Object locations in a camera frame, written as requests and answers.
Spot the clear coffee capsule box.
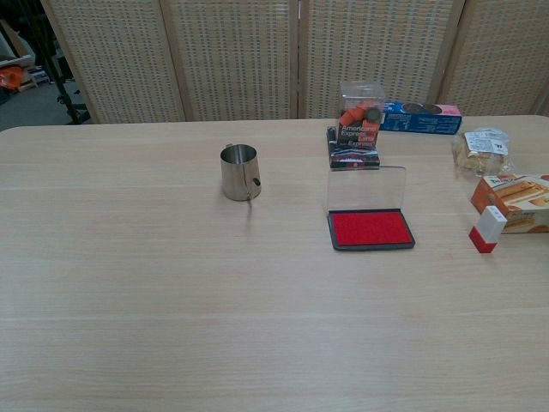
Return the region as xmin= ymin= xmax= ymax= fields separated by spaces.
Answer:
xmin=336 ymin=80 xmax=385 ymax=151

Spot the black tripod stand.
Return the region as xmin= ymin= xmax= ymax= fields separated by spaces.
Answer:
xmin=25 ymin=0 xmax=94 ymax=125

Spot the orange wafer box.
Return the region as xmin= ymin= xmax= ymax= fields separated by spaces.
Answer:
xmin=470 ymin=173 xmax=549 ymax=235

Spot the blue cookie box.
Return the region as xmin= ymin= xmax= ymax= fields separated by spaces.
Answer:
xmin=378 ymin=100 xmax=464 ymax=135

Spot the red ink pad clear lid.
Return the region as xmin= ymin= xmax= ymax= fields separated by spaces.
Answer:
xmin=326 ymin=165 xmax=418 ymax=252

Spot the stainless steel cup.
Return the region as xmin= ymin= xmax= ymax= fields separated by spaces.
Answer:
xmin=220 ymin=144 xmax=262 ymax=202

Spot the orange bag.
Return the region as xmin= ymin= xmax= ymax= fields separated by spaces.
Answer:
xmin=0 ymin=66 xmax=23 ymax=90

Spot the clear bag of biscuits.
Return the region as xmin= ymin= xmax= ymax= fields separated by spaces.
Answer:
xmin=450 ymin=126 xmax=512 ymax=176

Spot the wooden woven folding screen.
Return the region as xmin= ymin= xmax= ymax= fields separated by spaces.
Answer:
xmin=40 ymin=0 xmax=549 ymax=125

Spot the dark printed flat box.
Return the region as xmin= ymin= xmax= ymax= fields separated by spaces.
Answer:
xmin=326 ymin=125 xmax=382 ymax=169

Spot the red and white stamp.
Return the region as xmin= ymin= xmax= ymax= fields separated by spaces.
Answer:
xmin=468 ymin=204 xmax=508 ymax=254

